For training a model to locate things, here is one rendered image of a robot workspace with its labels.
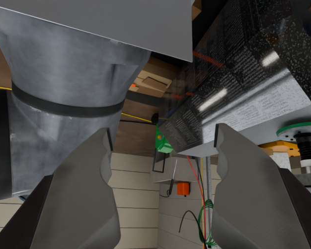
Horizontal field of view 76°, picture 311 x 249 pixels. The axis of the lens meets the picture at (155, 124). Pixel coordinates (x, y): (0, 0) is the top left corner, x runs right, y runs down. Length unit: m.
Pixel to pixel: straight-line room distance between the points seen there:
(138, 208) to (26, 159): 5.93
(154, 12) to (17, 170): 0.23
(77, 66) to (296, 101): 0.90
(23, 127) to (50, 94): 0.05
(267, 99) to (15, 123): 0.94
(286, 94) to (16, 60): 0.93
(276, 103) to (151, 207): 5.56
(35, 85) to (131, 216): 5.94
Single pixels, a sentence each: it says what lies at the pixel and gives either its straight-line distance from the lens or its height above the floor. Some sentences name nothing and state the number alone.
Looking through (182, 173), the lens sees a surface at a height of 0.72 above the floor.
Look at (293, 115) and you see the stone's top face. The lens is 1.08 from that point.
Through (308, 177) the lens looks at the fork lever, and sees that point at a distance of 1.07.
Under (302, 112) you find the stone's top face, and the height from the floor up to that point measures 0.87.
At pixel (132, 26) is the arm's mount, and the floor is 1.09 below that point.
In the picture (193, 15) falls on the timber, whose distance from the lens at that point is 1.47.
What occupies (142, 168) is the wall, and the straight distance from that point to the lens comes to 6.23.
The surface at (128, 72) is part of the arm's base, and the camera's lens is 0.25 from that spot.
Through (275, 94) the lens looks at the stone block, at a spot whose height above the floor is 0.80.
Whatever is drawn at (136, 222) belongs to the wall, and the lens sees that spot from 6.18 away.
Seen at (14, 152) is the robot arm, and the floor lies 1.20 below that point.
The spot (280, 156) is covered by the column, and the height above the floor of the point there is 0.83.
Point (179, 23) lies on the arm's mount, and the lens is 0.24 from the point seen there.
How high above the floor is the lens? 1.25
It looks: 21 degrees down
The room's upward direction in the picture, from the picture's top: 177 degrees counter-clockwise
